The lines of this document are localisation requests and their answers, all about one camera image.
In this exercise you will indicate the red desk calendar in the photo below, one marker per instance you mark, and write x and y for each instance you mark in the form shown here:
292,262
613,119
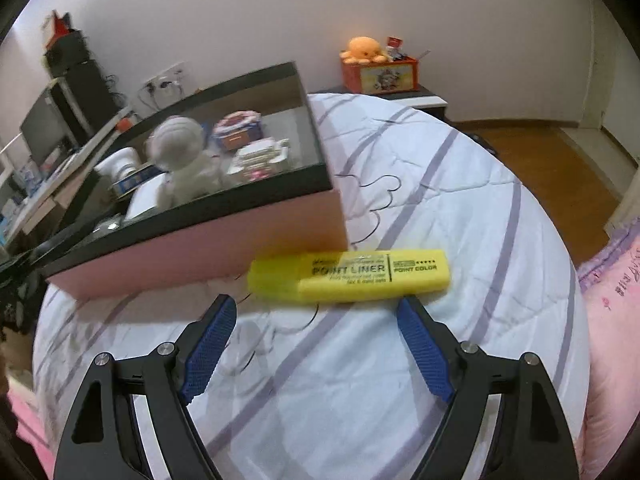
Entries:
59,27

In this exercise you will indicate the black speaker box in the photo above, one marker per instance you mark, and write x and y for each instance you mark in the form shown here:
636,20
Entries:
70,55

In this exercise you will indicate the red cap water bottle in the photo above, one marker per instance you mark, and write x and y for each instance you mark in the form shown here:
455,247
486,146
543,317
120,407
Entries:
124,124

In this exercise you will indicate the orange octopus plush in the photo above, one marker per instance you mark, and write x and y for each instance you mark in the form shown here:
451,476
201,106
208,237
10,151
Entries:
362,49

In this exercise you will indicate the yellow highlighter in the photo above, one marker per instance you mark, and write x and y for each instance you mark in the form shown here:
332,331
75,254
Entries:
350,277

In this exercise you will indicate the black computer tower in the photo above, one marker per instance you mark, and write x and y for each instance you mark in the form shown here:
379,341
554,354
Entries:
87,97

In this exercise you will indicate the pink box with black rim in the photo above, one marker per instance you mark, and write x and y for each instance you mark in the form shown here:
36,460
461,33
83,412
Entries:
200,250

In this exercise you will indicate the orange storage box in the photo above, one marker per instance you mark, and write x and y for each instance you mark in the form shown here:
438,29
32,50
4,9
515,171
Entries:
385,77

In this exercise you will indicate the white wall socket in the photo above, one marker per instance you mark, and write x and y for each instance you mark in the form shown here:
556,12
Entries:
165,74

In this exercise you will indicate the black floor scale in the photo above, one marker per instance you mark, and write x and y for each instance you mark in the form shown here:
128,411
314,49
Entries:
484,142

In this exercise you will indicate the white desk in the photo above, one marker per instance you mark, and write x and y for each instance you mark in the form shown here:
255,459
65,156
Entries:
45,195

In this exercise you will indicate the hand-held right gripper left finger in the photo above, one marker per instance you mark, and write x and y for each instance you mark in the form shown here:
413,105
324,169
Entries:
210,347

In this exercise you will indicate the white plug charger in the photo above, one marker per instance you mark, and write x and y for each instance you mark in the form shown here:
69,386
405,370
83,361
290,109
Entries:
145,202

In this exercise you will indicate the white astronaut figurine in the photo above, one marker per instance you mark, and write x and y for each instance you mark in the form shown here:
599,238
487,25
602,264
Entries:
185,155

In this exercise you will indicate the white rounded plastic item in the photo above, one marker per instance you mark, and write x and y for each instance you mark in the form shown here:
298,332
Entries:
117,162

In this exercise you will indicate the pink and white block toy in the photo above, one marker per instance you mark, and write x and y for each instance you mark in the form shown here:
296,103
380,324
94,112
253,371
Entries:
260,160

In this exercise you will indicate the pink blanket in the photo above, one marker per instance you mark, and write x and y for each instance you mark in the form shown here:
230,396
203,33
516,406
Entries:
615,335
25,435

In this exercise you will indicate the black computer monitor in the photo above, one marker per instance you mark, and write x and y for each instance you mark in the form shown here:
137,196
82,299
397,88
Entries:
45,127

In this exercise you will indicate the small blue and gold box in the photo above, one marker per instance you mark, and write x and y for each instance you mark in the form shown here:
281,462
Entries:
135,179

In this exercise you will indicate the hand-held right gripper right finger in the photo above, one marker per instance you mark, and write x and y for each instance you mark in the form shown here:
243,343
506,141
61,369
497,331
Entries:
425,352

